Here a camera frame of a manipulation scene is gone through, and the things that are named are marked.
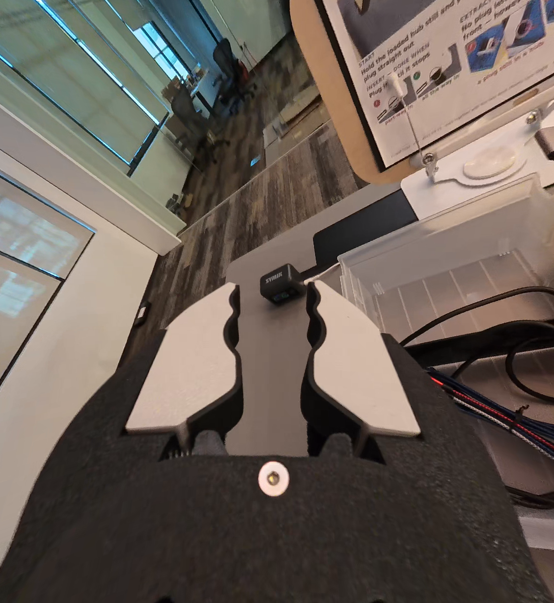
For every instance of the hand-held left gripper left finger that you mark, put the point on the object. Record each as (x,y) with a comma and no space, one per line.
(183,377)

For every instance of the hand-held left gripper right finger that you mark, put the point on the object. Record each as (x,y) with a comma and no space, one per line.
(362,377)

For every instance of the clear plastic bin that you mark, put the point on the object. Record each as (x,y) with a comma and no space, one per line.
(465,273)

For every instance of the small black floor box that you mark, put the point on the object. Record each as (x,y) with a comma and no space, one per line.
(142,313)

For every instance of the black power station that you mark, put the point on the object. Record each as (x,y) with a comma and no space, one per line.
(282,283)

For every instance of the black flat desk pad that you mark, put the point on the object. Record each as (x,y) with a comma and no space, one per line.
(371,231)

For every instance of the white stand base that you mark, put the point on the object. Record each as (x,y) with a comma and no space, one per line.
(446,193)

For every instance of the flat cardboard sheet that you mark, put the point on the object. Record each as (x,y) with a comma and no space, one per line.
(291,118)

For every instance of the black office chair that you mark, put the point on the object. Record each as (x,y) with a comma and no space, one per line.
(211,94)

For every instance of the instruction poster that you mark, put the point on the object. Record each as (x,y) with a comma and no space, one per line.
(446,57)

